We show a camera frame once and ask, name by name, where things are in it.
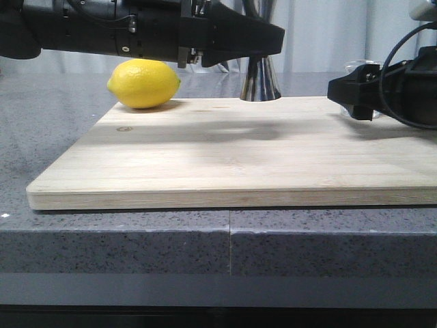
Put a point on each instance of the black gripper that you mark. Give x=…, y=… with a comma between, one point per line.
x=409, y=89
x=174, y=31

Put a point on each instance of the wooden cutting board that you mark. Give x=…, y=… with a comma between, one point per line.
x=224, y=152

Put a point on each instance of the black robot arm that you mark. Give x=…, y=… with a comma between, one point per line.
x=28, y=27

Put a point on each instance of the steel jigger shaker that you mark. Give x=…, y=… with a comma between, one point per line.
x=260, y=83

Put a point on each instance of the grey curtain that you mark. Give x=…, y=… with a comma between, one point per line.
x=320, y=36

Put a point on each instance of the yellow lemon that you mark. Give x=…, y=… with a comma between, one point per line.
x=143, y=83

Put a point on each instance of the glass measuring beaker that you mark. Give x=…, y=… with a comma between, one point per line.
x=349, y=67

